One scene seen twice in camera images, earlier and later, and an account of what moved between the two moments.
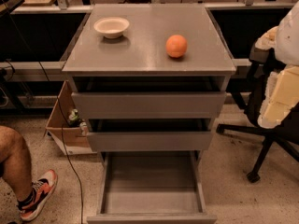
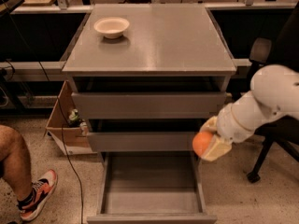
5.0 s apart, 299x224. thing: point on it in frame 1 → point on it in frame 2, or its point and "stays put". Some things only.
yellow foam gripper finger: x=267 y=40 → x=210 y=125
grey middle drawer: x=154 y=134 stays put
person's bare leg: x=16 y=159 stays put
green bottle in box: x=74 y=118 stays put
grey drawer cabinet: x=149 y=77 stays put
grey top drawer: x=149 y=97 stays put
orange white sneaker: x=30 y=205 stays put
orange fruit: x=176 y=46 → x=201 y=142
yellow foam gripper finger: x=282 y=96 → x=216 y=148
